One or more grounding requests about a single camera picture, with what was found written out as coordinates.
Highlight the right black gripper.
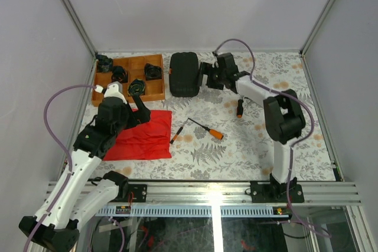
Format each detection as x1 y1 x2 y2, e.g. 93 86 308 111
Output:
193 63 226 91

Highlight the black plastic tool case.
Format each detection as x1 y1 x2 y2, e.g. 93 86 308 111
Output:
168 52 200 97

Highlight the black orange grip screwdriver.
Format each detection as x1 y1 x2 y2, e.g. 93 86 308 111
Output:
236 99 244 118

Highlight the large orange handle screwdriver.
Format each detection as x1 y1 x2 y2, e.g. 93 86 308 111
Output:
189 118 224 140

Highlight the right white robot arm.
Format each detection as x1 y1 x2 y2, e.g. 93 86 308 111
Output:
198 53 305 202

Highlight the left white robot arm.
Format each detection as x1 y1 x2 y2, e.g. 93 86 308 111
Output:
19 95 151 251

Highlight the red cloth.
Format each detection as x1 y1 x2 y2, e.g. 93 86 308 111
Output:
103 110 172 161

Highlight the rolled black yellow tape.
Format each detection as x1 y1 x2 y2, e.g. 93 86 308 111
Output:
128 78 146 96

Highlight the small precision screwdriver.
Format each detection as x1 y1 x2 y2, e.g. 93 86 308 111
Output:
170 126 184 145

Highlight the wooden compartment tray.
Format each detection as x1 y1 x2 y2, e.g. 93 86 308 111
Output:
93 54 165 103

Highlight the small hammer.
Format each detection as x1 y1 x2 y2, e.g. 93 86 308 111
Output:
239 96 263 107

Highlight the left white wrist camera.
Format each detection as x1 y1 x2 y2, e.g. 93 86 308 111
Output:
94 82 125 101

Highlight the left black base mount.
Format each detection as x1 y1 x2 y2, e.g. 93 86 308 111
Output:
117 184 148 204

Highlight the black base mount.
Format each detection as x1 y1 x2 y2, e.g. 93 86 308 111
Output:
250 174 305 204
117 184 148 204

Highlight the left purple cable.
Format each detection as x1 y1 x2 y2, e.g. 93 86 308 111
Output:
23 84 102 252

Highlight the purple cable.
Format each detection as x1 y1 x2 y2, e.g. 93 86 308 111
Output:
23 84 102 252
213 38 332 238

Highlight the white slotted cable duct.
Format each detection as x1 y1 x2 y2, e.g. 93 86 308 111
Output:
96 205 289 218

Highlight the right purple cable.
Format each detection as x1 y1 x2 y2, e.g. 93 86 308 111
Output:
213 38 332 238

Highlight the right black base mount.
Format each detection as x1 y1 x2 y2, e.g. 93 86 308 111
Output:
250 174 305 204

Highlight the left aluminium corner post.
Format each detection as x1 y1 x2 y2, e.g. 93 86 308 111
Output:
60 0 97 57

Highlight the aluminium corner post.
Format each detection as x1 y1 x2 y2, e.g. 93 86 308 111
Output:
299 0 336 55
60 0 97 57

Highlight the aluminium front rail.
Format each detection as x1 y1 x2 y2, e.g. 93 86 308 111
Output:
47 179 363 205

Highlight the right aluminium corner post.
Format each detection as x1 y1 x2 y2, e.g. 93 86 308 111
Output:
299 0 336 55

